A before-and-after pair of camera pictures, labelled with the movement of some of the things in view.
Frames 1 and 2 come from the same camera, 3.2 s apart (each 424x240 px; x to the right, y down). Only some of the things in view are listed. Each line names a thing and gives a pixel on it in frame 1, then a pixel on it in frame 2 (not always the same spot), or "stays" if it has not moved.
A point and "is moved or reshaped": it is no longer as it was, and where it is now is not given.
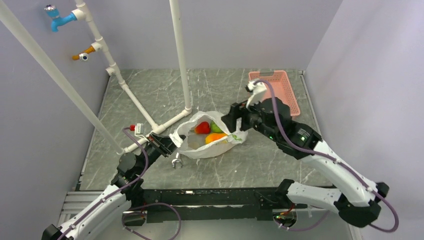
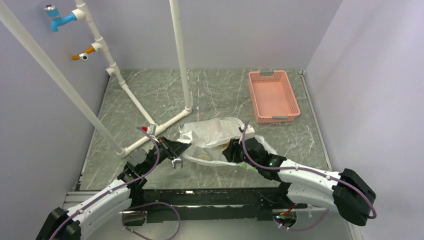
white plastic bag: x=204 y=133 is moved or reshaped
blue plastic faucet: x=53 y=12 stays
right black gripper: x=230 y=118 to x=228 y=153
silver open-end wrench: x=174 y=161 stays
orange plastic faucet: x=84 y=56 stays
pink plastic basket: x=282 y=89 stays
